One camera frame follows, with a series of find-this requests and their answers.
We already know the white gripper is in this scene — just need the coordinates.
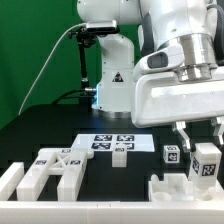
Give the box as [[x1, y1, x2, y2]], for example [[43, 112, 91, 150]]
[[131, 69, 224, 153]]

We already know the white chair seat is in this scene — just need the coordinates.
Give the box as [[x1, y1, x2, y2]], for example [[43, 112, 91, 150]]
[[148, 173, 224, 202]]

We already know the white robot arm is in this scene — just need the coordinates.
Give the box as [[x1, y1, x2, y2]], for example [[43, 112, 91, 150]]
[[77, 0, 224, 151]]

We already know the white tagged cube left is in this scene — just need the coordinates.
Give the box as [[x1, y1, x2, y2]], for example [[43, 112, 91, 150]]
[[163, 145, 180, 163]]

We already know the white U-shaped fence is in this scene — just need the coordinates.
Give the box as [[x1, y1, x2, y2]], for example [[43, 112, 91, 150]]
[[0, 162, 224, 224]]

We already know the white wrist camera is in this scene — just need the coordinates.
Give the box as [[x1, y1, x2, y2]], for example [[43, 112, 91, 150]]
[[132, 44, 185, 81]]

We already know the white marker base plate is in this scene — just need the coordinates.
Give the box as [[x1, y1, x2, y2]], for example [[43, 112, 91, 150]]
[[72, 134, 155, 152]]

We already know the white chair back frame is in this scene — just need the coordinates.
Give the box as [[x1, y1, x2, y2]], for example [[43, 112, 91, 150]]
[[16, 148, 94, 202]]

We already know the black base cable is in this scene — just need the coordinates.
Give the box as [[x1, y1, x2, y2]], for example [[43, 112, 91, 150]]
[[52, 88, 98, 105]]

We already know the white rear camera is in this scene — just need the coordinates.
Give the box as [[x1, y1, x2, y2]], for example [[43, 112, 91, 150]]
[[86, 20, 117, 33]]

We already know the black camera stand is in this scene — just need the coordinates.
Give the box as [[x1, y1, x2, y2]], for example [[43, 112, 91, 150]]
[[68, 27, 96, 89]]

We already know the white camera cable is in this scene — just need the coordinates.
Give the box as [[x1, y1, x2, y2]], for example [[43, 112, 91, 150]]
[[18, 22, 87, 116]]

